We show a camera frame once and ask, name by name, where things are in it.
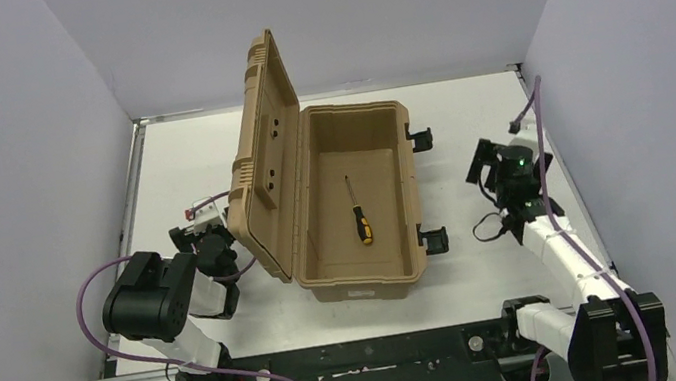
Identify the black yellow screwdriver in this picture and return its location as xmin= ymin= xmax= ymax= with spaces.
xmin=344 ymin=176 xmax=374 ymax=245

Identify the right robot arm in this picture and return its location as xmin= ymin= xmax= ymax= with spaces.
xmin=466 ymin=134 xmax=669 ymax=381

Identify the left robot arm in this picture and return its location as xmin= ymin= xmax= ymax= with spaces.
xmin=102 ymin=223 xmax=243 ymax=381

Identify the tan plastic toolbox bin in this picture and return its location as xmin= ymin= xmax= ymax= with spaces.
xmin=227 ymin=30 xmax=430 ymax=303

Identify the black toolbox latch rear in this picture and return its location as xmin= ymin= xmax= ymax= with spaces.
xmin=405 ymin=127 xmax=434 ymax=154

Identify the black toolbox latch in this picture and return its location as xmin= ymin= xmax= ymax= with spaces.
xmin=416 ymin=224 xmax=450 ymax=256
xmin=405 ymin=127 xmax=434 ymax=154

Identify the black toolbox latch front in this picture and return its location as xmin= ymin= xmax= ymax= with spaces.
xmin=416 ymin=224 xmax=450 ymax=256

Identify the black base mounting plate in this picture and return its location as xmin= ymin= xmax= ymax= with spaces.
xmin=167 ymin=307 xmax=581 ymax=381

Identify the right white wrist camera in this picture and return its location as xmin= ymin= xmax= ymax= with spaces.
xmin=509 ymin=115 xmax=539 ymax=152

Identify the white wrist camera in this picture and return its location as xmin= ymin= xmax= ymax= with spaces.
xmin=509 ymin=115 xmax=539 ymax=152
xmin=185 ymin=198 xmax=226 ymax=235

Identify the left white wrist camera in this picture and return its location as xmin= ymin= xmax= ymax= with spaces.
xmin=185 ymin=198 xmax=226 ymax=235

